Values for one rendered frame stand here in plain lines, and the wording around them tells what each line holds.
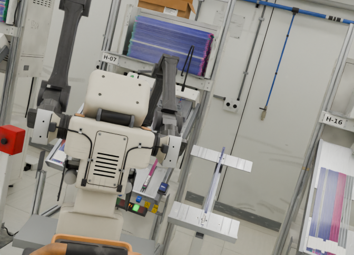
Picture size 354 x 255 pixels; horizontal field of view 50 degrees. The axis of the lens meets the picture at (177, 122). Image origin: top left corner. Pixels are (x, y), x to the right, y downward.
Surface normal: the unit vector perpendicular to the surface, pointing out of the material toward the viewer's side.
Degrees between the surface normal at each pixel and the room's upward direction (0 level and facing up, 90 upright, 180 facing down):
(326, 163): 45
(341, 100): 90
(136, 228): 90
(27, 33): 90
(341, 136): 90
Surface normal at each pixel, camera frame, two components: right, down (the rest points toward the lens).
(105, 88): 0.30, -0.47
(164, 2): -0.17, -0.03
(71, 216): 0.22, 0.10
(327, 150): 0.00, -0.59
